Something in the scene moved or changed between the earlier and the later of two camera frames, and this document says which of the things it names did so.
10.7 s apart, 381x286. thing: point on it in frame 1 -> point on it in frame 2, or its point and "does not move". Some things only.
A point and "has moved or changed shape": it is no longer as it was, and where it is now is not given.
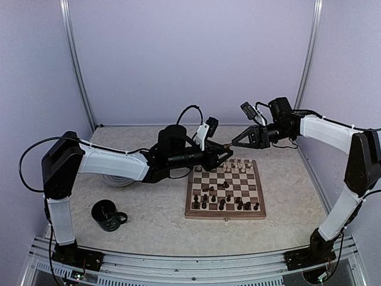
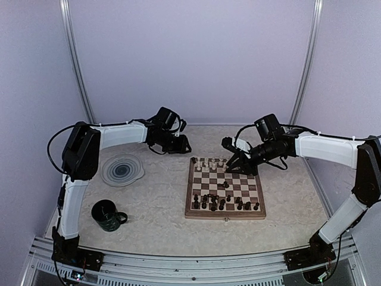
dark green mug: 105,213 does not move
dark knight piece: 222,202 does not move
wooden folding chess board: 233,191 does not move
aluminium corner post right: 317,20 does not move
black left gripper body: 208,164 -> 173,146
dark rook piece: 247,205 does not move
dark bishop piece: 240,207 does not move
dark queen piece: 227,146 has moved or changed shape
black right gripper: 261,139 -> 248,167
